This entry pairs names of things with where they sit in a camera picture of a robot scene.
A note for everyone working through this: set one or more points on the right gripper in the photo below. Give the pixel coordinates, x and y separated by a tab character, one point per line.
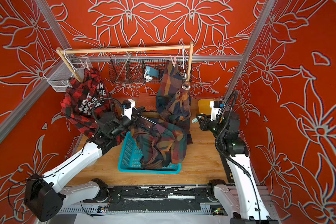
205	123

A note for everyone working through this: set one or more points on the mint green clothespin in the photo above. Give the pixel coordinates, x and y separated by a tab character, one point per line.
194	119

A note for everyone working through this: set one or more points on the dark plaid shirt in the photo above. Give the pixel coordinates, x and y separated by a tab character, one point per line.
161	143
173	102

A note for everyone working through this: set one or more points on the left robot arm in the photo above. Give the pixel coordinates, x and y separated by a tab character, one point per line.
47	194

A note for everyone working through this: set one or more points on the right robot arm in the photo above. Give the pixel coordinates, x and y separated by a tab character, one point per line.
247	207

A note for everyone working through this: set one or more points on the yellow plastic tray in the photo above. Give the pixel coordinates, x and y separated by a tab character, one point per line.
203	106

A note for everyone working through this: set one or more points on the red black plaid shirt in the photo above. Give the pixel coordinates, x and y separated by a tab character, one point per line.
81	96

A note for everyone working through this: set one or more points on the teal plastic basket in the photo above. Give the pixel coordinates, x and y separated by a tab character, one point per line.
130	156

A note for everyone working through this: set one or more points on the red brown box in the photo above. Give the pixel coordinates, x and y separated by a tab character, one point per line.
148	101

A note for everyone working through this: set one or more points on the white mesh basket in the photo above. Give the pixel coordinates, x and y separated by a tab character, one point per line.
58	73

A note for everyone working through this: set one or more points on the pink clothespin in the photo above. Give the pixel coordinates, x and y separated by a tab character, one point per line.
173	61

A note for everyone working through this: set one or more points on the wooden hanging rack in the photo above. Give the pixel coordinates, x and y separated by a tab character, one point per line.
63	52

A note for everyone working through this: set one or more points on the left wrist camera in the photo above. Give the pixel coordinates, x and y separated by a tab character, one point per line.
128	106

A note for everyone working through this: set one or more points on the black wire basket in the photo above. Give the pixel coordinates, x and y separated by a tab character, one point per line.
129	69

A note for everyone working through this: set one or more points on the teal charger with cable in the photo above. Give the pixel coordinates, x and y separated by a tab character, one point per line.
150	73

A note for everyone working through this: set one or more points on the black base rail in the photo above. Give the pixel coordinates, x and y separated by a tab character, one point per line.
158	198

